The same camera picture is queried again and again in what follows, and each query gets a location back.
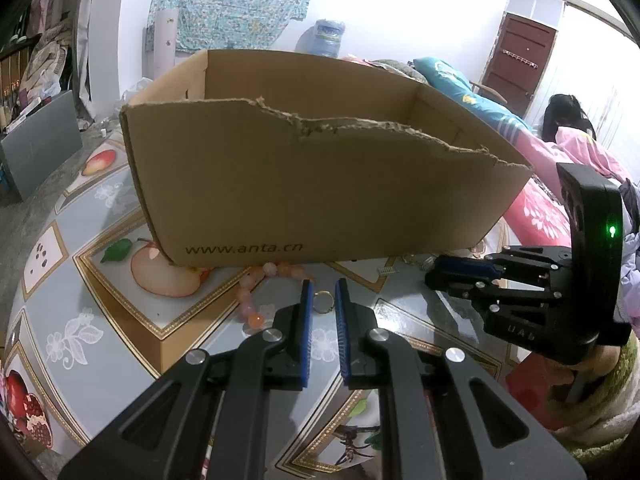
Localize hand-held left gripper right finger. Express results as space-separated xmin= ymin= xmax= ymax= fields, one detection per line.
xmin=335 ymin=278 xmax=587 ymax=480

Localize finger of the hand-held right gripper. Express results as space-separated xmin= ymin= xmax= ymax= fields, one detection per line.
xmin=434 ymin=246 xmax=573 ymax=291
xmin=425 ymin=272 xmax=601 ymax=366

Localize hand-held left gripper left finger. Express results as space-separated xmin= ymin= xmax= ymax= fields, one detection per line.
xmin=59 ymin=280 xmax=316 ymax=480

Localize pink bead bracelet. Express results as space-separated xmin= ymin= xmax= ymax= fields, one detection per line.
xmin=237 ymin=261 xmax=316 ymax=333

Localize brown cardboard box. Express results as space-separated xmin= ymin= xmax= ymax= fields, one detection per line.
xmin=119 ymin=49 xmax=535 ymax=267

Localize pink floral blanket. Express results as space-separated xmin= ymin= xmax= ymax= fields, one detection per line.
xmin=502 ymin=180 xmax=576 ymax=251

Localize teal printed pillow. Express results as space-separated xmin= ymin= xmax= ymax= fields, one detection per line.
xmin=414 ymin=56 xmax=501 ymax=106

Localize brown patterned cushion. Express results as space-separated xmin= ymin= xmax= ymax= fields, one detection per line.
xmin=345 ymin=57 xmax=426 ymax=83

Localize brown wooden door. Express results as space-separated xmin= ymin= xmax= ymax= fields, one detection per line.
xmin=482 ymin=12 xmax=558 ymax=118

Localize blue water jug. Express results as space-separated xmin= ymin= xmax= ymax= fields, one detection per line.
xmin=306 ymin=19 xmax=347 ymax=58

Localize white plastic bag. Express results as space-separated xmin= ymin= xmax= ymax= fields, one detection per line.
xmin=122 ymin=77 xmax=153 ymax=103

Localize white spotted roll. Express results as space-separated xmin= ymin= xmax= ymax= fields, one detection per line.
xmin=151 ymin=8 xmax=179 ymax=73

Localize grey box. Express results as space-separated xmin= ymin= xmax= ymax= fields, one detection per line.
xmin=0 ymin=91 xmax=83 ymax=201

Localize teal floral hanging cloth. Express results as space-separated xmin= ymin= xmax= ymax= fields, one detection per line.
xmin=147 ymin=0 xmax=320 ymax=53

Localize pile of clothes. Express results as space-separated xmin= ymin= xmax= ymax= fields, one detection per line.
xmin=22 ymin=25 xmax=76 ymax=101

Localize hanging clothes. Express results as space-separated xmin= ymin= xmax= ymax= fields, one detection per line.
xmin=27 ymin=0 xmax=71 ymax=36

